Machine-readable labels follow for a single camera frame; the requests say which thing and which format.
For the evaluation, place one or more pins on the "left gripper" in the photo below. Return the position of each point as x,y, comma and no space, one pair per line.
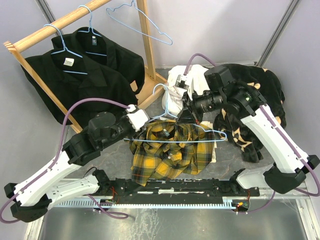
124,117

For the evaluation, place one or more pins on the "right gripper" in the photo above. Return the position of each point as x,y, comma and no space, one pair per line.
190,111

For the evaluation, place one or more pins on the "white shirt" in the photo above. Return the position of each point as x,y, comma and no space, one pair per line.
197,71

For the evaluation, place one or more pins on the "yellow plaid shirt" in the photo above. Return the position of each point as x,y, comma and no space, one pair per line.
166,161

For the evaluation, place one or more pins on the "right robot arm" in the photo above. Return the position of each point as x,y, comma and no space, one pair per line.
250,100

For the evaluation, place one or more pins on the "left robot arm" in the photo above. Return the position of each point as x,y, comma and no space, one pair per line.
34,197

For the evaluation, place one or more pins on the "front black shirt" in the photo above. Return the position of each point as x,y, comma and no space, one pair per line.
98,81

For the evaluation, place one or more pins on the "black shirt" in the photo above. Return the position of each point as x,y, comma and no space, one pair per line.
98,81
120,61

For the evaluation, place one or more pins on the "blue hanger front shirt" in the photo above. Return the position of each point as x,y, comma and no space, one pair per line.
64,47

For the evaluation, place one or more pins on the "blue hanger shirt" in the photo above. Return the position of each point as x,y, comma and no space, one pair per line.
64,47
94,36

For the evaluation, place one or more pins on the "rear black shirt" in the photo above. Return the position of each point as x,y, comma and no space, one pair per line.
120,61

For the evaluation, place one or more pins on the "blue hanger rear shirt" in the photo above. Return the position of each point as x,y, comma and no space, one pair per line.
94,36

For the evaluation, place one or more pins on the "black floral blanket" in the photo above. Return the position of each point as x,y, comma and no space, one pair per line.
270,87

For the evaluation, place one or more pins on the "cream folded cloth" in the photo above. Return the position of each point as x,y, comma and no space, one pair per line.
213,156

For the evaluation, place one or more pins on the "wooden clothes rack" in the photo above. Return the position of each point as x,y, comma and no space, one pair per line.
152,78

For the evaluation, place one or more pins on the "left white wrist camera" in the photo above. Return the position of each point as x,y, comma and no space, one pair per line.
137,117

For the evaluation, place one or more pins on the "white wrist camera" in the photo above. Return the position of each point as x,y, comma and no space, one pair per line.
137,117
183,84

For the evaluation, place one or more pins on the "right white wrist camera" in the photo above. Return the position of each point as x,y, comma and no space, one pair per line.
183,84

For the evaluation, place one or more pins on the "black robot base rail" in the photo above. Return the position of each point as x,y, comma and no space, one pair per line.
178,191

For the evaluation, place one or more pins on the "white cable duct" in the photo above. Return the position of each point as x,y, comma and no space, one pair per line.
85,202

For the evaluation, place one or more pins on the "empty blue wire hanger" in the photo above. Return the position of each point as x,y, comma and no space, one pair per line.
133,4

